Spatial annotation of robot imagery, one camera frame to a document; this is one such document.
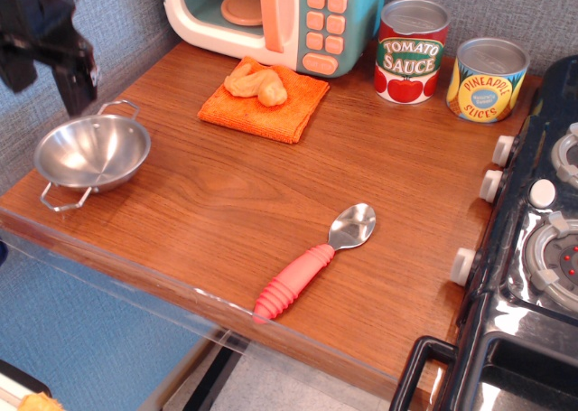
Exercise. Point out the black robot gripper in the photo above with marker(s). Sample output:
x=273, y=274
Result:
x=42, y=30

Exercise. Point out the small steel two-handled pot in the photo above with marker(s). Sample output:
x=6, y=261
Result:
x=94, y=153

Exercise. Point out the clear acrylic table guard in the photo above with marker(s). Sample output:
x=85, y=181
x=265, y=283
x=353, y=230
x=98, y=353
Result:
x=69, y=254

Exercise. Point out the toy chicken drumstick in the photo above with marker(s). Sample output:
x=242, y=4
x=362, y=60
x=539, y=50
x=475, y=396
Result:
x=265, y=85

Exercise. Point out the orange microfibre cloth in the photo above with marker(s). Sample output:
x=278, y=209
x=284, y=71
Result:
x=284, y=123

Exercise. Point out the teal toy microwave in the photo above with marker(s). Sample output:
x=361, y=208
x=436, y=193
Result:
x=323, y=38

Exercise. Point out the orange plush object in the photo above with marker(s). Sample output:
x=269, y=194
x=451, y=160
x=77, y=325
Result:
x=39, y=402

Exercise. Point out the tomato sauce can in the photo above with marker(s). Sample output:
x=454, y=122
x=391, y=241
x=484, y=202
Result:
x=411, y=42

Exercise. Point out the pineapple slices can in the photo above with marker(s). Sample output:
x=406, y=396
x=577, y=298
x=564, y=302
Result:
x=487, y=77

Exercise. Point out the black toy stove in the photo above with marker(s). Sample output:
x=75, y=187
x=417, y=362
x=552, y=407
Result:
x=516, y=347

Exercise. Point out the red-handled metal spoon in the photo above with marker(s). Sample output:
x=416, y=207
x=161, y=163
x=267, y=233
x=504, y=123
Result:
x=350, y=229

